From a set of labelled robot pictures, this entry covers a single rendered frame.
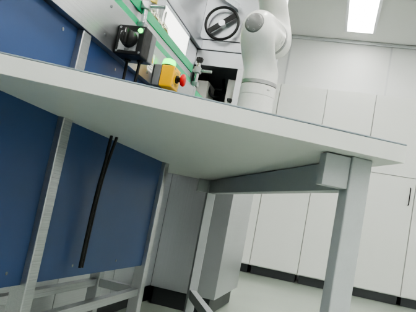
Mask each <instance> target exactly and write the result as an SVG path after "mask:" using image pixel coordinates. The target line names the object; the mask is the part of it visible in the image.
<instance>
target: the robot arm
mask: <svg viewBox="0 0 416 312"><path fill-rule="evenodd" d="M258 3H259V10H256V11H252V12H251V13H249V14H248V15H247V16H246V18H245V20H244V22H243V24H242V27H241V32H240V45H241V55H242V59H243V77H242V80H241V87H240V92H239V97H238V103H237V106H242V107H245V108H250V109H254V110H259V111H263V112H267V113H272V109H273V106H274V99H275V93H276V89H277V82H278V69H277V63H276V59H280V58H282V57H284V56H285V55H286V54H287V53H288V51H289V49H290V46H291V42H292V33H291V27H290V18H289V14H288V6H287V0H258Z"/></svg>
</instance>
